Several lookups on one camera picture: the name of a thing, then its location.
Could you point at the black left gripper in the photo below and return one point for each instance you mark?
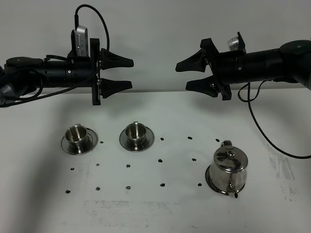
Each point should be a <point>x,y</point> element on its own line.
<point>86,70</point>

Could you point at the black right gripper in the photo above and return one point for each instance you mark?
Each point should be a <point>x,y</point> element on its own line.
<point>223,66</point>

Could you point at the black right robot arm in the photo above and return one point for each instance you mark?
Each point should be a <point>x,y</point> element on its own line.
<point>291,63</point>

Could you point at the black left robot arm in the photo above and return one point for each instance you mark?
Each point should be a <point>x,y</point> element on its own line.
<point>23,78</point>

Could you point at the right stainless steel teacup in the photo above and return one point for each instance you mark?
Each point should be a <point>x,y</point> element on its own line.
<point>136,135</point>

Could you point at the stainless steel teacup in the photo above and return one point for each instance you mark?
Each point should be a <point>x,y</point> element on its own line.
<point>136,135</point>
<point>76,139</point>

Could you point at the left stainless steel saucer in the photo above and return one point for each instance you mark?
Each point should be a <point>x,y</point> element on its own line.
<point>91,143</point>

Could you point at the left stainless steel teacup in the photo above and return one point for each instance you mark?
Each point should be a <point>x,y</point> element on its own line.
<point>76,139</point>

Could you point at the right stainless steel saucer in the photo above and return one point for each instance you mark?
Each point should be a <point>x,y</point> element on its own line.
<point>149,140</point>

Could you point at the stainless steel teapot saucer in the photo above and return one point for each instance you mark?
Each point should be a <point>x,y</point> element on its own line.
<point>225,183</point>

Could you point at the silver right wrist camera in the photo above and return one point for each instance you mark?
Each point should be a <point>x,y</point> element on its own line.
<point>234,43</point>

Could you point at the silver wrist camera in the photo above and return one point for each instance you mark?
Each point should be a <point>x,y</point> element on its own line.
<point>234,43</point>
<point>80,41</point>

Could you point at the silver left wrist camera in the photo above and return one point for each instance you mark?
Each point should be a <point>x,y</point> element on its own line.
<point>80,41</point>

